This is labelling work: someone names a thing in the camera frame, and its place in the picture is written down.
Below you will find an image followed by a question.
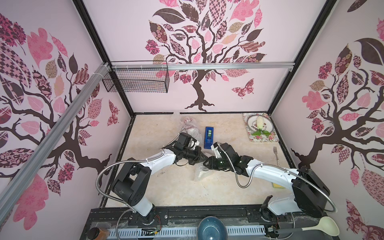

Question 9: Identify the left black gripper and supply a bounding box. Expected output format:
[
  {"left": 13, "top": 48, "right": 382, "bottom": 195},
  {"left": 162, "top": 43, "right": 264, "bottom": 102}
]
[{"left": 183, "top": 146, "right": 208, "bottom": 165}]

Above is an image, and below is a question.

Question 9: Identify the blue tape dispenser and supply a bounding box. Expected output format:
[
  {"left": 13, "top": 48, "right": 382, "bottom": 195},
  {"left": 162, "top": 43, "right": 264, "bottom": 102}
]
[{"left": 204, "top": 127, "right": 214, "bottom": 149}]

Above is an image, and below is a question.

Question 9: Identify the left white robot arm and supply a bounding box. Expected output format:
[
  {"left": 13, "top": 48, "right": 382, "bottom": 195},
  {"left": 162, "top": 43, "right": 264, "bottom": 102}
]
[{"left": 112, "top": 133, "right": 209, "bottom": 218}]

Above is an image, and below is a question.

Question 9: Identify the metal fork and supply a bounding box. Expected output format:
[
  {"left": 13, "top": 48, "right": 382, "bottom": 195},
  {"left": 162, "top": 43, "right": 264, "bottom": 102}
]
[{"left": 273, "top": 147, "right": 281, "bottom": 167}]

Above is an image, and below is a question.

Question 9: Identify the yellow sponge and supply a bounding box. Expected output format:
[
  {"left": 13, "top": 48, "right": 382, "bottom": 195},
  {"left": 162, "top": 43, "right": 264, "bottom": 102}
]
[{"left": 273, "top": 183, "right": 285, "bottom": 189}]

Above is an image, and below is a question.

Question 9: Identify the floral placemat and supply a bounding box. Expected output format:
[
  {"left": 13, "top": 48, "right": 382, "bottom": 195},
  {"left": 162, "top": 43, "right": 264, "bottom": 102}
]
[{"left": 243, "top": 113, "right": 279, "bottom": 143}]

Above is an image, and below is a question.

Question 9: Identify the white decorated plate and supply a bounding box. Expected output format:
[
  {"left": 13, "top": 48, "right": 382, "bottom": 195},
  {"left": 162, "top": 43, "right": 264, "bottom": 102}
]
[{"left": 245, "top": 115, "right": 275, "bottom": 134}]

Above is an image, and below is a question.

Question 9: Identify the white green toy vegetable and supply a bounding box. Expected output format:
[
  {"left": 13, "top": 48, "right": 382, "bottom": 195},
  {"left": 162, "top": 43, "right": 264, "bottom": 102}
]
[{"left": 252, "top": 116, "right": 271, "bottom": 137}]

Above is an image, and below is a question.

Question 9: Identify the blue ceramic bowl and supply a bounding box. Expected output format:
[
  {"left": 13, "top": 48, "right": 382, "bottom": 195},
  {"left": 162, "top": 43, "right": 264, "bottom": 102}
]
[{"left": 197, "top": 216, "right": 228, "bottom": 240}]

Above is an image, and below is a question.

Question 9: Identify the left metal flex conduit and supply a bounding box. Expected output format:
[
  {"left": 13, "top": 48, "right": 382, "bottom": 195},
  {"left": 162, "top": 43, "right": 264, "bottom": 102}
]
[{"left": 95, "top": 127, "right": 187, "bottom": 211}]

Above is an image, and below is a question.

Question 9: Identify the brown jar black lid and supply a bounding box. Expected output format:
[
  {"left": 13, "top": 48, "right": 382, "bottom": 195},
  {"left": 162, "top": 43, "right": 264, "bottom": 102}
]
[{"left": 87, "top": 227, "right": 110, "bottom": 240}]

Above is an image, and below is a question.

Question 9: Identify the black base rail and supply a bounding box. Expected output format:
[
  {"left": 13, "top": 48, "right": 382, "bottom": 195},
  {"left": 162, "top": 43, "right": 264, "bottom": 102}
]
[{"left": 79, "top": 205, "right": 332, "bottom": 240}]

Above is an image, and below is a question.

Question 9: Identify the rear aluminium frame bar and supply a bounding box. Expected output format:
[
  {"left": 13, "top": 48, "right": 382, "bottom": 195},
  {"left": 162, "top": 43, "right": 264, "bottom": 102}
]
[{"left": 112, "top": 62, "right": 295, "bottom": 71}]

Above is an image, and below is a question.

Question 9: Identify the aluminium frame bar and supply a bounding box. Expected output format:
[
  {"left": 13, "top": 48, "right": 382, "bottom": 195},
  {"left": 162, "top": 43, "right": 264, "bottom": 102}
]
[
  {"left": 112, "top": 62, "right": 295, "bottom": 71},
  {"left": 1, "top": 63, "right": 110, "bottom": 223}
]

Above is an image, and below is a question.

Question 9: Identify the white slotted cable duct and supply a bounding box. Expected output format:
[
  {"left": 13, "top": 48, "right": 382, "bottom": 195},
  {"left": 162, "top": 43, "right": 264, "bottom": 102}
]
[{"left": 118, "top": 225, "right": 266, "bottom": 240}]

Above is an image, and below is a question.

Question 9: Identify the black wire basket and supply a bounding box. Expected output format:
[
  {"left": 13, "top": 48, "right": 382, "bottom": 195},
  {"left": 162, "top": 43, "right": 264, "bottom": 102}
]
[{"left": 103, "top": 60, "right": 170, "bottom": 93}]

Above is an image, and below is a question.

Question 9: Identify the cream ladle grey handle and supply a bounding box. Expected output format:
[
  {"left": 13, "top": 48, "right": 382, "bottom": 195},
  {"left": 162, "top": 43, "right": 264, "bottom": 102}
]
[{"left": 274, "top": 217, "right": 340, "bottom": 237}]

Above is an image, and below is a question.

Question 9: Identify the left aluminium frame bar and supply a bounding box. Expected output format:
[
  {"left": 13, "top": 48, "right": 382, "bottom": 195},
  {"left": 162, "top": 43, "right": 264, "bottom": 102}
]
[{"left": 1, "top": 63, "right": 110, "bottom": 223}]

